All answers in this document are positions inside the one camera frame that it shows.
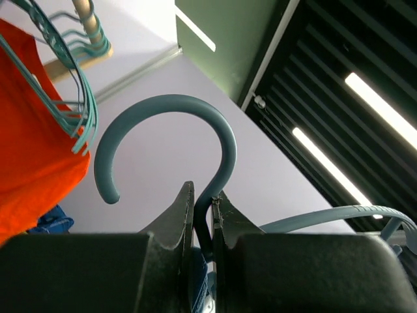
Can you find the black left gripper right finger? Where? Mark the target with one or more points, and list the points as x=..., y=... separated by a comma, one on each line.
x=233, y=291

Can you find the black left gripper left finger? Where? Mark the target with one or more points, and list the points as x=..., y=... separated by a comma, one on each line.
x=163, y=286

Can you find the blue plaid shirt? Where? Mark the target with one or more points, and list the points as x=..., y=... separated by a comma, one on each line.
x=53, y=222

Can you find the orange t-shirt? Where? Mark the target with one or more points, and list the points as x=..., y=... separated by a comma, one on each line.
x=38, y=168

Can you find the teal empty hanger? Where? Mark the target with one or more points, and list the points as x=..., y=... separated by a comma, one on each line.
x=94, y=39
x=70, y=116
x=71, y=48

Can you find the wooden clothes rack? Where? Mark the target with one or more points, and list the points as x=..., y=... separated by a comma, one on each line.
x=88, y=36

